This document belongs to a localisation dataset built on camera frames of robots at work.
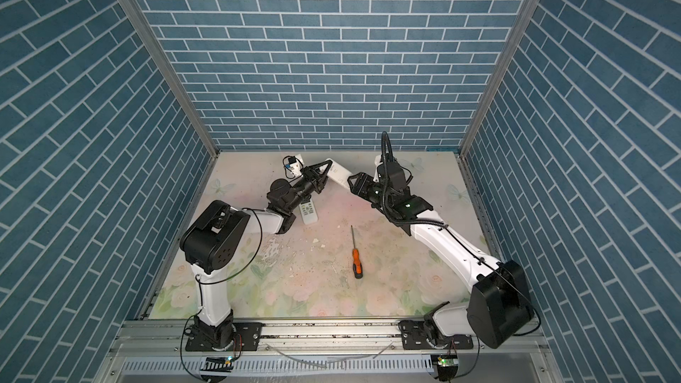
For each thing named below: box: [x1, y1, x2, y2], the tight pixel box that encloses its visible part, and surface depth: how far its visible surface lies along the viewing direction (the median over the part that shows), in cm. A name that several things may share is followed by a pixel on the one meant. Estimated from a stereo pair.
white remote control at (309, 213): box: [298, 198, 319, 226], surface depth 101 cm
